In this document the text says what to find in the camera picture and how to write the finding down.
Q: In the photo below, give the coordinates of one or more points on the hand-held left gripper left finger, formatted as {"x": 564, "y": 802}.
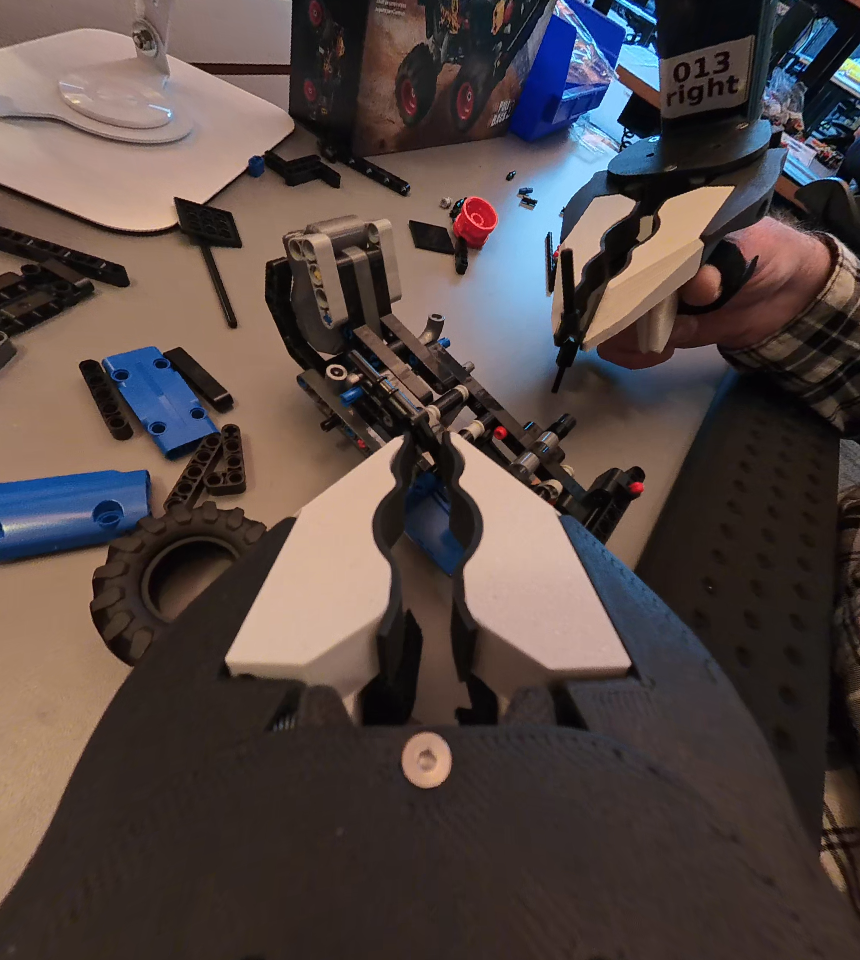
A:
{"x": 310, "y": 592}

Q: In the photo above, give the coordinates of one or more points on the toy truck chassis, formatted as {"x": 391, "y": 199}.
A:
{"x": 370, "y": 300}

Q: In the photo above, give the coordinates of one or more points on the black flat square panel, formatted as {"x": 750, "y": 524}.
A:
{"x": 431, "y": 236}

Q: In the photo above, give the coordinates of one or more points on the blue flat panel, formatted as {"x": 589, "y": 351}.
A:
{"x": 160, "y": 405}

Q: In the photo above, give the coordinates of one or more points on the black rubber tyre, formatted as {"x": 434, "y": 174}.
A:
{"x": 119, "y": 592}

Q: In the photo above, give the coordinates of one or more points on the grey desk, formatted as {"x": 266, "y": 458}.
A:
{"x": 25, "y": 712}

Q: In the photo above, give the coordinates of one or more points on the blue curved panel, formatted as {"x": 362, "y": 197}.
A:
{"x": 47, "y": 517}

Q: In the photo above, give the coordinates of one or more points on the cluttered storage shelf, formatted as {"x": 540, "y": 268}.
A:
{"x": 849, "y": 67}

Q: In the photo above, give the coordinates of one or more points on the black chair armrest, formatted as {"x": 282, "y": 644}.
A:
{"x": 849, "y": 214}

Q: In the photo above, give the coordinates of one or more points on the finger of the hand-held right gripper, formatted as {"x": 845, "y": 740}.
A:
{"x": 662, "y": 277}
{"x": 587, "y": 225}

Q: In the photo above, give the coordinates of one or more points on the person's right forearm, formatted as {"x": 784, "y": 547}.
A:
{"x": 834, "y": 352}

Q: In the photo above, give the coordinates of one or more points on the black beam frame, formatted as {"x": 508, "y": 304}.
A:
{"x": 17, "y": 296}

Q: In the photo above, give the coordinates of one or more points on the black angled beam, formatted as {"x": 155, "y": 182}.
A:
{"x": 197, "y": 465}

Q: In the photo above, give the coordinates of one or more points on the monster truck toy box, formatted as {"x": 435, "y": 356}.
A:
{"x": 370, "y": 75}

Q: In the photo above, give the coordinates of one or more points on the black holed beam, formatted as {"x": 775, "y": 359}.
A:
{"x": 106, "y": 401}

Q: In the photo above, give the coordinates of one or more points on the long black axle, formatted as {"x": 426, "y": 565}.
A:
{"x": 550, "y": 270}

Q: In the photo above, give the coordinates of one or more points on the black L-shaped beam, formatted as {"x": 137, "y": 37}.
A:
{"x": 302, "y": 169}

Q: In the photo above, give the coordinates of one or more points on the red wheel rim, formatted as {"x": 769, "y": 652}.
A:
{"x": 475, "y": 221}

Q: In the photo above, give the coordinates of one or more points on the short black beam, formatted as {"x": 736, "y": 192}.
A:
{"x": 461, "y": 256}

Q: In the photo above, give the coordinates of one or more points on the black rod with connector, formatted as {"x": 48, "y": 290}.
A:
{"x": 566, "y": 300}

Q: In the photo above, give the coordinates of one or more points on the black smooth beam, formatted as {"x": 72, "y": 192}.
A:
{"x": 199, "y": 379}

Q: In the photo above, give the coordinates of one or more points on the white book stand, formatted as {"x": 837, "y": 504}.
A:
{"x": 197, "y": 127}

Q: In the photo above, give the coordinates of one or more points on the black grid plate on axle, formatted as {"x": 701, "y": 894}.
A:
{"x": 209, "y": 223}

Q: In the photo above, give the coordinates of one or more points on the long black beam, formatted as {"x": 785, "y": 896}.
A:
{"x": 47, "y": 251}
{"x": 370, "y": 169}

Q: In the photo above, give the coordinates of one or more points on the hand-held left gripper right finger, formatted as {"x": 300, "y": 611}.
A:
{"x": 542, "y": 600}

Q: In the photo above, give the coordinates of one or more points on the blue storage bin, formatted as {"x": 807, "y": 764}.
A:
{"x": 550, "y": 105}

